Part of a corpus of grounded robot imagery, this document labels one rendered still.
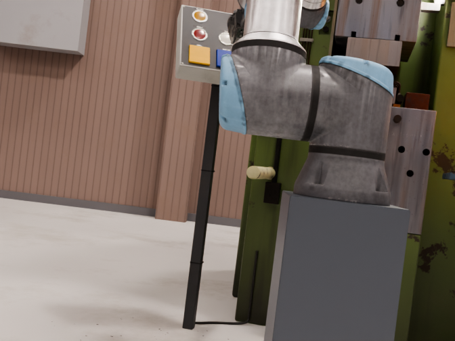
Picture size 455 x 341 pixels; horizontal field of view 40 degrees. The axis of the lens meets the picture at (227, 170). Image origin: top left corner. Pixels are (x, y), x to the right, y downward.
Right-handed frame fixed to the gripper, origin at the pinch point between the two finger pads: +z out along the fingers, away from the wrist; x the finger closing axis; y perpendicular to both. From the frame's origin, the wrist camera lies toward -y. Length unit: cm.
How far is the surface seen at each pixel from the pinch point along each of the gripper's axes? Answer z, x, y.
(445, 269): 39, 94, 63
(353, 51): 5.3, 48.0, -7.8
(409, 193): 16, 69, 44
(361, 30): 0, 50, -15
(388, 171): 16, 62, 36
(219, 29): 11.1, -2.1, -12.9
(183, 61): 11.2, -15.2, 4.4
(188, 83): 331, 54, -224
